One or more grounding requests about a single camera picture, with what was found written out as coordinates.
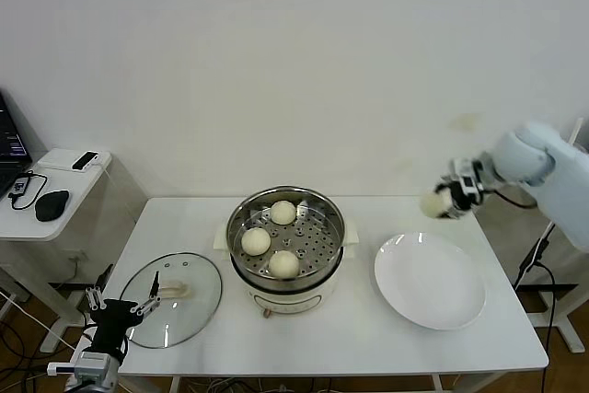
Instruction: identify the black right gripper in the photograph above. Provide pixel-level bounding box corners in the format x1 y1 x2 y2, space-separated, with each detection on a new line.
434 173 485 221

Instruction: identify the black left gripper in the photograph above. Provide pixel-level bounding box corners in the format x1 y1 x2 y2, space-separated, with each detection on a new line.
85 264 162 355

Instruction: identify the white steamed baozi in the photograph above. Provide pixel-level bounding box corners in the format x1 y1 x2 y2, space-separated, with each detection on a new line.
270 201 297 225
420 190 455 220
241 227 272 257
268 249 301 279

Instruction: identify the glass lid with cream handle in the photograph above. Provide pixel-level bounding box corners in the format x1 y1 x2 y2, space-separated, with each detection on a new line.
118 252 224 349

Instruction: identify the perforated steel steamer basket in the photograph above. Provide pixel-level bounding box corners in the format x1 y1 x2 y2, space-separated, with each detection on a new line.
227 185 346 284

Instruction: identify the white round plate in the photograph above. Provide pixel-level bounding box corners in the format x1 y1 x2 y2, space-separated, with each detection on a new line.
373 232 487 331

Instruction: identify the black computer mouse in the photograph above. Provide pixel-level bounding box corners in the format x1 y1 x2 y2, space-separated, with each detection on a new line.
35 189 72 223

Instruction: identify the white side table with laptop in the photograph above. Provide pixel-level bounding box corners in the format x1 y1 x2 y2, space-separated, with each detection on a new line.
0 147 149 355

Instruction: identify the flat white box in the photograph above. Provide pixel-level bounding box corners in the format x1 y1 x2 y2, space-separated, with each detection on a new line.
36 148 88 173

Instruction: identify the white electric cooker pot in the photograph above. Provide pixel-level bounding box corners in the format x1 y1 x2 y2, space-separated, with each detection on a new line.
213 216 361 320

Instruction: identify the black laptop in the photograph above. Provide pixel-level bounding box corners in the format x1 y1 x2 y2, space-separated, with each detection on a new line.
0 87 34 201

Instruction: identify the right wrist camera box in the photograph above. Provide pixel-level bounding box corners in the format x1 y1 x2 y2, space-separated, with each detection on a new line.
450 157 487 194

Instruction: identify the white floor cable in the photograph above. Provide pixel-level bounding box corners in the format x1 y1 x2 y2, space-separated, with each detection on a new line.
0 291 79 352

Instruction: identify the black and white hanging cable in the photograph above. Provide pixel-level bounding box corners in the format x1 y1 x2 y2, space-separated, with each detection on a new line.
513 222 560 393

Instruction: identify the black floor cable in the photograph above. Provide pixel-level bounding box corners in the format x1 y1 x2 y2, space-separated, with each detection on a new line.
0 318 52 393

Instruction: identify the black adapter with cable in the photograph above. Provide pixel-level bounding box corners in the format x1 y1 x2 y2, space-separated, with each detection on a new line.
7 170 50 210

